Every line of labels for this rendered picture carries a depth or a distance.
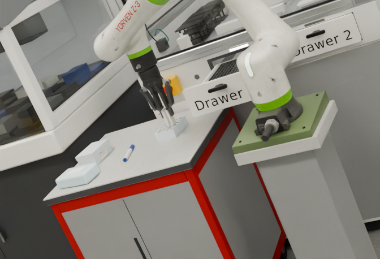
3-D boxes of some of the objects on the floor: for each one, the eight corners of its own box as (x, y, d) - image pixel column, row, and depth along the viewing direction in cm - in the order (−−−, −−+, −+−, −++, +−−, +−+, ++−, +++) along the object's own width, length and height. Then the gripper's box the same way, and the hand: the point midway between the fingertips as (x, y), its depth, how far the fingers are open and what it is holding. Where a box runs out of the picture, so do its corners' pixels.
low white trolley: (270, 342, 255) (189, 160, 234) (126, 362, 280) (42, 199, 260) (296, 251, 305) (231, 96, 284) (173, 275, 331) (104, 134, 310)
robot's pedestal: (398, 341, 228) (319, 137, 207) (311, 348, 242) (229, 157, 222) (407, 285, 253) (337, 97, 232) (328, 293, 267) (256, 117, 247)
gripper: (126, 76, 259) (152, 133, 265) (158, 66, 252) (184, 125, 259) (135, 69, 265) (160, 124, 271) (166, 59, 258) (191, 116, 265)
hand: (168, 116), depth 264 cm, fingers closed, pressing on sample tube
